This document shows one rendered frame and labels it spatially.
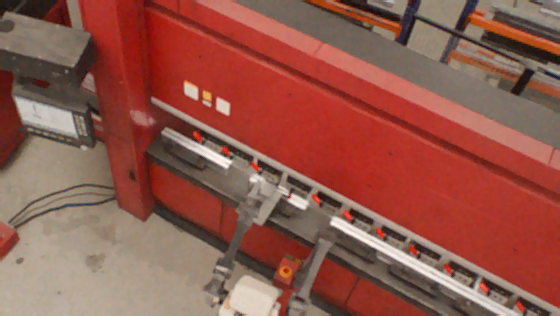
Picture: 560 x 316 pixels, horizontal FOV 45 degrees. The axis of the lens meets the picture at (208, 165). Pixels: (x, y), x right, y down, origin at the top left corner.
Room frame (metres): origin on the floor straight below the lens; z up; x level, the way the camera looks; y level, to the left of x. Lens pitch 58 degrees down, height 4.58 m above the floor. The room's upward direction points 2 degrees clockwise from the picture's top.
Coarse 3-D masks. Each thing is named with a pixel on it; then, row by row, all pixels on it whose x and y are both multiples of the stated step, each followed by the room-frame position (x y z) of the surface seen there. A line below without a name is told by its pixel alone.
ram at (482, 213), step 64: (192, 64) 2.37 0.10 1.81; (256, 64) 2.19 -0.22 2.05; (256, 128) 2.16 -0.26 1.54; (320, 128) 1.99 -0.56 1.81; (384, 128) 1.84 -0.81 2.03; (384, 192) 1.78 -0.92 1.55; (448, 192) 1.64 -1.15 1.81; (512, 192) 1.53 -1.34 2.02; (448, 256) 1.55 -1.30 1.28; (512, 256) 1.43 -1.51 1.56
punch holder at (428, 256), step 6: (414, 246) 1.64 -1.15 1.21; (420, 246) 1.63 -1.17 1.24; (420, 252) 1.62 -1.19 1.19; (426, 252) 1.60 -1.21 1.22; (432, 252) 1.59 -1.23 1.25; (420, 258) 1.61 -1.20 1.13; (426, 258) 1.59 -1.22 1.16; (432, 258) 1.58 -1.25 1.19; (438, 258) 1.57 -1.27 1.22; (426, 264) 1.58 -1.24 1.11; (432, 264) 1.57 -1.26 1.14
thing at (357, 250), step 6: (336, 234) 1.85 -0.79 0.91; (336, 240) 1.81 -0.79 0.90; (342, 240) 1.81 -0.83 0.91; (348, 240) 1.81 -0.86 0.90; (342, 246) 1.78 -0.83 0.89; (348, 246) 1.77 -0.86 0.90; (354, 246) 1.78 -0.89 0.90; (360, 246) 1.78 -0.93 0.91; (354, 252) 1.74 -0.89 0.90; (360, 252) 1.74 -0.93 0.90; (366, 252) 1.74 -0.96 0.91; (372, 252) 1.74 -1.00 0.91; (366, 258) 1.70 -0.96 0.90; (372, 258) 1.70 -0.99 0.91
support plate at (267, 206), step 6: (258, 186) 2.11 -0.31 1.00; (276, 192) 2.08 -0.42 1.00; (258, 198) 2.03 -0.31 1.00; (264, 198) 2.03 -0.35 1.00; (270, 198) 2.03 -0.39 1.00; (276, 198) 2.03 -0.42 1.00; (264, 204) 1.99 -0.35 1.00; (270, 204) 1.99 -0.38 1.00; (264, 210) 1.95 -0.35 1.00; (270, 210) 1.95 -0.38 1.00; (258, 216) 1.91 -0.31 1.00; (264, 216) 1.91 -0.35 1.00; (258, 222) 1.86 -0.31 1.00
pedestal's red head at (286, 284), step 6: (282, 258) 1.74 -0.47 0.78; (294, 258) 1.72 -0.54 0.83; (282, 264) 1.70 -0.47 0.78; (288, 264) 1.70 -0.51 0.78; (294, 264) 1.70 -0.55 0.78; (294, 270) 1.66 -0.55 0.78; (276, 276) 1.62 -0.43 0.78; (294, 276) 1.64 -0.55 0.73; (276, 282) 1.60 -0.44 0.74; (282, 282) 1.58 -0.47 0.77; (288, 282) 1.58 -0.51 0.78; (282, 288) 1.58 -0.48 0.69; (288, 288) 1.57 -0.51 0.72; (294, 288) 1.58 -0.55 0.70
